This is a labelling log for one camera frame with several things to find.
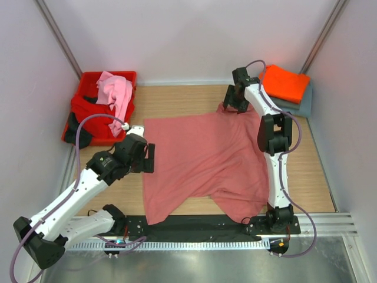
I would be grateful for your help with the aluminium frame rail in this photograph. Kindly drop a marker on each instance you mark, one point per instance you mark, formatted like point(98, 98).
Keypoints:
point(56, 32)

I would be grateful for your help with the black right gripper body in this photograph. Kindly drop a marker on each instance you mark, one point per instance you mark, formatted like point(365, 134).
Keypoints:
point(240, 103)

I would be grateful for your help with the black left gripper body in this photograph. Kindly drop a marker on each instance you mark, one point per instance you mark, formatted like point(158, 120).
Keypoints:
point(137, 164)

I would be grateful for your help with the slotted white cable duct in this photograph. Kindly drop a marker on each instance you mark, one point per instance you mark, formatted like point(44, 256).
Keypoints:
point(98, 245)

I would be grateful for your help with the light pink t-shirt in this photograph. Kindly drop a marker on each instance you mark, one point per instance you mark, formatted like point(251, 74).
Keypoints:
point(114, 91)

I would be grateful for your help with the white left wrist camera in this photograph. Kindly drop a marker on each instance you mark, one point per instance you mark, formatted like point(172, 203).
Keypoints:
point(135, 129)

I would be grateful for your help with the black t-shirt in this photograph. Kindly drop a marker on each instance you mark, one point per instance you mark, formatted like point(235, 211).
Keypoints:
point(70, 134)

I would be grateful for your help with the folded grey t-shirt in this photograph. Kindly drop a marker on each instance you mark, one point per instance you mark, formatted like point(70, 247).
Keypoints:
point(285, 104)

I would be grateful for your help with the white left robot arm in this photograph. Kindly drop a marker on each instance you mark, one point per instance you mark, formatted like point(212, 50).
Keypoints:
point(48, 234)

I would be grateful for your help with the folded blue-grey t-shirt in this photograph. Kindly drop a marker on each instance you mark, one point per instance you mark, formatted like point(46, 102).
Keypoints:
point(305, 108)

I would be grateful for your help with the dusty rose t-shirt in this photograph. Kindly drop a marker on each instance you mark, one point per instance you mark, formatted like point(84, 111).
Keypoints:
point(214, 155)

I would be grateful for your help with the red plastic bin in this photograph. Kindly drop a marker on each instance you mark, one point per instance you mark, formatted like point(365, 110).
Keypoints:
point(88, 88)

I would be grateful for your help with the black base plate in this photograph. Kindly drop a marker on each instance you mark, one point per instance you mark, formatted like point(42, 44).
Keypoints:
point(200, 228)

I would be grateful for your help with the folded orange t-shirt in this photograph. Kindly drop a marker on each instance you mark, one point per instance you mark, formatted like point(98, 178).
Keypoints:
point(283, 84)

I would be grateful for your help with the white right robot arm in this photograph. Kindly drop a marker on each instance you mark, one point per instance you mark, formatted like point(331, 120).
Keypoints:
point(273, 139)

